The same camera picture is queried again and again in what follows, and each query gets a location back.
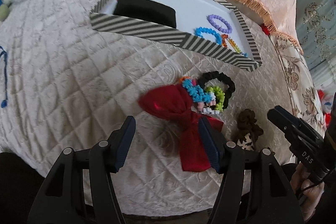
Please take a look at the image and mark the rainbow crystal bead bracelet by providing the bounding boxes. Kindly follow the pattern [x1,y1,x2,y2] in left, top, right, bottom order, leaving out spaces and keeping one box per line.
[220,33,249,58]

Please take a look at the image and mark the light blue bead bracelet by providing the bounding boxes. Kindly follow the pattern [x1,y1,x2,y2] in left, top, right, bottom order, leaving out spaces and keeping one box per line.
[194,26,223,46]

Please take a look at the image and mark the purple bead bracelet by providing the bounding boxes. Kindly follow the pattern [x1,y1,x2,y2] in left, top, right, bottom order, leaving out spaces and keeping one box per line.
[207,13,234,35]

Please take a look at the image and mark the black velvet pouch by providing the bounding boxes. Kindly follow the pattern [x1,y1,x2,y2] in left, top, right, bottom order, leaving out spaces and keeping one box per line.
[113,0,177,28]

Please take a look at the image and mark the person's hand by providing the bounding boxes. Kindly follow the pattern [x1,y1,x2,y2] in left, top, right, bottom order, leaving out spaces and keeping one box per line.
[290,163,325,222]

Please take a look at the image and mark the leopard print ribbon bow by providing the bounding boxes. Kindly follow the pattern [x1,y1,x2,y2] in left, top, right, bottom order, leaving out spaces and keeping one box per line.
[237,133,256,151]

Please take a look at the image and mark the dark brown scrunchie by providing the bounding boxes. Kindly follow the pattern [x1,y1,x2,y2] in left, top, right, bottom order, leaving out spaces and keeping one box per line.
[234,109,264,147]

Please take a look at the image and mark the black scrunchie colourful flowers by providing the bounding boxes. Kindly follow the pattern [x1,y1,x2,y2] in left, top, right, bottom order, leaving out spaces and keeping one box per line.
[179,71,236,115]

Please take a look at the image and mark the floral beige bed cover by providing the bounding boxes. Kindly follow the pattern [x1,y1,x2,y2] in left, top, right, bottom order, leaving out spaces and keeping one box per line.
[270,35,326,136]

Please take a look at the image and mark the red velvet bow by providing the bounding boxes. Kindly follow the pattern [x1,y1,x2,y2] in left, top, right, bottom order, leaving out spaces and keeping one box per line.
[138,85,211,172]

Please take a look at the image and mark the beige quilted bedspread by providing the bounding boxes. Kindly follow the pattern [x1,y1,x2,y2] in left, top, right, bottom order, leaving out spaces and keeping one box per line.
[1,0,291,217]

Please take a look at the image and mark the small red object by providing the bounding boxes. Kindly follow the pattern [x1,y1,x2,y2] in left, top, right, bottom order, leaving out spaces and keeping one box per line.
[260,23,270,36]

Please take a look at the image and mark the striped black white tray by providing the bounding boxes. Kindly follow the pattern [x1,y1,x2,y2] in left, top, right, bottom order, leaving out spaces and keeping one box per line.
[89,0,262,72]

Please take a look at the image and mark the teal damask curtain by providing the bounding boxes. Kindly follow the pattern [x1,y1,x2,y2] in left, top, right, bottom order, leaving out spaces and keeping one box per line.
[296,0,335,93]

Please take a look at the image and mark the blue cord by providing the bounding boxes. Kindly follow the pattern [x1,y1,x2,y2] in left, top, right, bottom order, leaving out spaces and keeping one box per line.
[0,45,9,109]

